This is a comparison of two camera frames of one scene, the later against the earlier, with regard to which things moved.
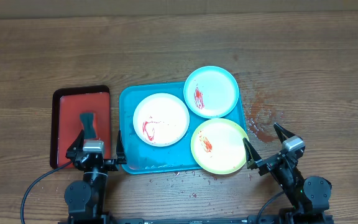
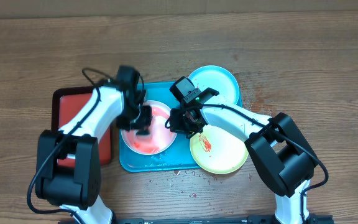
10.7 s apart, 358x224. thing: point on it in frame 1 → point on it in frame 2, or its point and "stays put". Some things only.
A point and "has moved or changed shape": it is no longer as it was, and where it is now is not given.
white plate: (161, 119) has moved or changed shape
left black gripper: (111, 164) → (144, 122)
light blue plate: (211, 92) stays put
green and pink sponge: (87, 121) has moved or changed shape
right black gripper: (271, 162) → (179, 129)
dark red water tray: (67, 104) stays put
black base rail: (254, 219) stays put
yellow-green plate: (217, 146) stays put
